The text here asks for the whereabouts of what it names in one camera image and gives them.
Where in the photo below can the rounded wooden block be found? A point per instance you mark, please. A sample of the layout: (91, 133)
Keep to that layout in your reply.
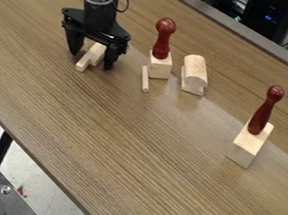
(194, 74)

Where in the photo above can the flat wooden block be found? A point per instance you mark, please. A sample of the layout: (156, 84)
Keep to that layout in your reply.
(91, 57)

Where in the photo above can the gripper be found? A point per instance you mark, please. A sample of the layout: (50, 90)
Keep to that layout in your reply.
(96, 22)

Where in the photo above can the tall wooden block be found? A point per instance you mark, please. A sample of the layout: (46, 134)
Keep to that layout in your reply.
(248, 145)

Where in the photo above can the red wooden pin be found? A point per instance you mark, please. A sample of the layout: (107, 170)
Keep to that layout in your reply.
(265, 110)
(163, 38)

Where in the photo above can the thin wooden stick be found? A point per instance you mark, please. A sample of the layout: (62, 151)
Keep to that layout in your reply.
(145, 79)

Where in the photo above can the black computer tower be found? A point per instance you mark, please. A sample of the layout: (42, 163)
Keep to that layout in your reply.
(272, 16)

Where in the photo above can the wooden cube block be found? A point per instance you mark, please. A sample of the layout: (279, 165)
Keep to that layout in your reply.
(160, 67)

